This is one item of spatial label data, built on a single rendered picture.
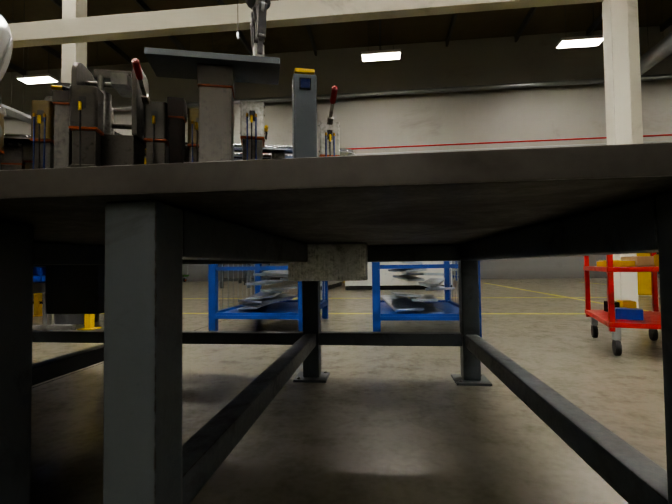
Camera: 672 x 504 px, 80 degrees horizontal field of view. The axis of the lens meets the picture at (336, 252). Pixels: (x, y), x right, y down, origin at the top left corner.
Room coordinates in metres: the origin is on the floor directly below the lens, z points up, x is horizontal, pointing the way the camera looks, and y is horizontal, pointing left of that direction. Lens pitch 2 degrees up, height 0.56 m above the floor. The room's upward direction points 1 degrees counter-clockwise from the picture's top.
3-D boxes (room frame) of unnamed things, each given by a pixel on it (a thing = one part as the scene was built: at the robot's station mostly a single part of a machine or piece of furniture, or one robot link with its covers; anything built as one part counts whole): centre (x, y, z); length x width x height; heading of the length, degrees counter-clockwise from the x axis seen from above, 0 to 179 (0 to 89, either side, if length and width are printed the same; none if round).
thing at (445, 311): (3.62, -0.72, 0.47); 1.20 x 0.80 x 0.95; 175
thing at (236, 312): (3.81, 0.56, 0.47); 1.20 x 0.80 x 0.95; 173
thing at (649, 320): (2.65, -1.97, 0.49); 0.81 x 0.46 x 0.98; 158
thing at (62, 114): (1.21, 0.82, 0.91); 0.07 x 0.05 x 0.42; 10
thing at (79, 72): (1.25, 0.70, 0.94); 0.18 x 0.13 x 0.49; 100
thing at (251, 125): (1.35, 0.28, 0.90); 0.13 x 0.08 x 0.41; 10
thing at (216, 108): (1.18, 0.35, 0.92); 0.10 x 0.08 x 0.45; 100
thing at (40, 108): (1.21, 0.88, 0.88); 0.11 x 0.07 x 0.37; 10
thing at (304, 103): (1.22, 0.09, 0.92); 0.08 x 0.08 x 0.44; 10
